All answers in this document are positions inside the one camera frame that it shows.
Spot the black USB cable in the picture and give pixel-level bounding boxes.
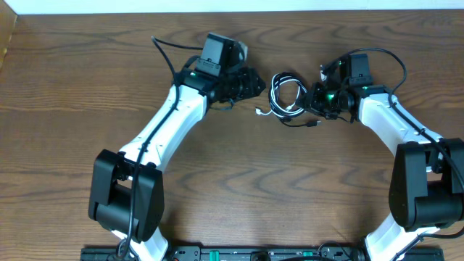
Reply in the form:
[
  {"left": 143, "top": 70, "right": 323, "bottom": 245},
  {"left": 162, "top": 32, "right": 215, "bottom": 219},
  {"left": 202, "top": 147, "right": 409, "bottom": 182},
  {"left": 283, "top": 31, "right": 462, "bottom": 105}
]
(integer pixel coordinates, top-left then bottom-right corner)
[{"left": 268, "top": 71, "right": 322, "bottom": 128}]

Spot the white USB cable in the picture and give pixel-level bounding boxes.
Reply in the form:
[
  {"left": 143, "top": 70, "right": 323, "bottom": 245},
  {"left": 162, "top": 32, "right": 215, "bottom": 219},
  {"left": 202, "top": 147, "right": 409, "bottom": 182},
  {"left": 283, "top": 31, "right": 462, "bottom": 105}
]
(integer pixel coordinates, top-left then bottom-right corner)
[{"left": 254, "top": 75, "right": 307, "bottom": 118}]

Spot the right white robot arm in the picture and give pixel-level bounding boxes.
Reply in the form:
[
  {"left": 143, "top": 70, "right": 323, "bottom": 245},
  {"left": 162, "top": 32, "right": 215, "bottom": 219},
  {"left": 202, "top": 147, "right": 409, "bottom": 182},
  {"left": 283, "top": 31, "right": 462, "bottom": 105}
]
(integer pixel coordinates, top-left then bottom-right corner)
[{"left": 297, "top": 48, "right": 463, "bottom": 260}]

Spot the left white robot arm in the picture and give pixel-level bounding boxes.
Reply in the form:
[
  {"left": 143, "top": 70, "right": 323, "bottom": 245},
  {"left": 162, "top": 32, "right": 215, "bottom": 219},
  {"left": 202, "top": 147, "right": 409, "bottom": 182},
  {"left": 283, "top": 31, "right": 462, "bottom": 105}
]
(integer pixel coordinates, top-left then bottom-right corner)
[{"left": 81, "top": 33, "right": 265, "bottom": 260}]

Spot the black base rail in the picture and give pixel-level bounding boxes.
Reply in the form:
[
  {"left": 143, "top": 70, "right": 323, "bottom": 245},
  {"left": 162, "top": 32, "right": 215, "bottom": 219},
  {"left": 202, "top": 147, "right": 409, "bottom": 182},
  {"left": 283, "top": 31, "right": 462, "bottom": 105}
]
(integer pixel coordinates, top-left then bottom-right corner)
[{"left": 80, "top": 244, "right": 444, "bottom": 261}]

